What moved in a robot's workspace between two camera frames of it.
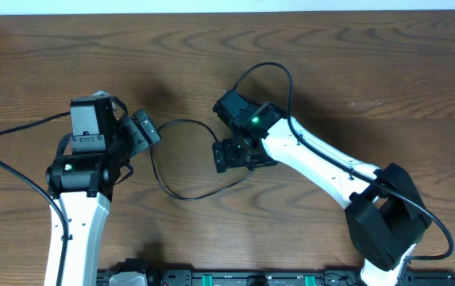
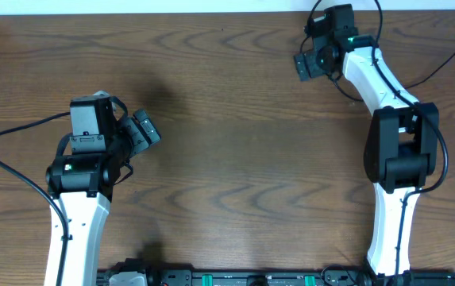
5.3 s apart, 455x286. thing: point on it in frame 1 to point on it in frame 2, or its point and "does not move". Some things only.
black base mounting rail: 284,277 does not move
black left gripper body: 136,132 does not move
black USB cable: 204,198 to 407,85
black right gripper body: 220,156 to 306,66
